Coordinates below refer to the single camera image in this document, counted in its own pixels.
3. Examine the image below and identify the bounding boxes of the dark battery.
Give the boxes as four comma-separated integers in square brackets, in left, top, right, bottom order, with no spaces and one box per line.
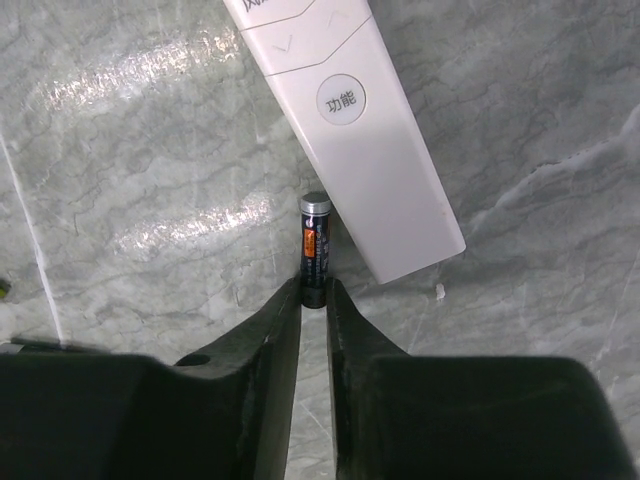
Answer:
[300,191,332,309]

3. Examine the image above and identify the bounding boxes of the slim white remote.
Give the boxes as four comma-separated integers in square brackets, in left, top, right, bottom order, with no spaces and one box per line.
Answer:
[227,0,466,283]

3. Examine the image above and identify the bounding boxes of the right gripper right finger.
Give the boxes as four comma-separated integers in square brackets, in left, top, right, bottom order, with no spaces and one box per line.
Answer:
[326,279,637,479]

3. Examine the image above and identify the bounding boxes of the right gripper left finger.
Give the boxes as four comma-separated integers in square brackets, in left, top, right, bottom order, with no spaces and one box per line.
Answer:
[1,278,301,479]

